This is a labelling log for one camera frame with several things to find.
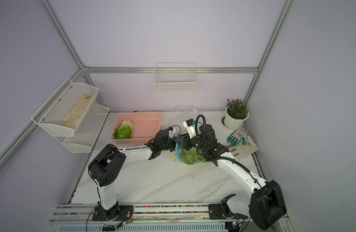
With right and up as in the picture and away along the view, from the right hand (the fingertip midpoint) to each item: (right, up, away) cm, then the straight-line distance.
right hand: (178, 139), depth 77 cm
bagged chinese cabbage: (+7, -11, +7) cm, 15 cm away
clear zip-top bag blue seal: (+1, +18, +42) cm, 45 cm away
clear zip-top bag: (-1, -11, +3) cm, 12 cm away
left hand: (+5, -4, +12) cm, 13 cm away
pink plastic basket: (-27, +7, +34) cm, 44 cm away
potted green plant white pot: (+39, +17, +21) cm, 48 cm away
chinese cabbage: (-38, +4, +19) cm, 42 cm away
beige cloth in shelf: (-57, +12, 0) cm, 58 cm away
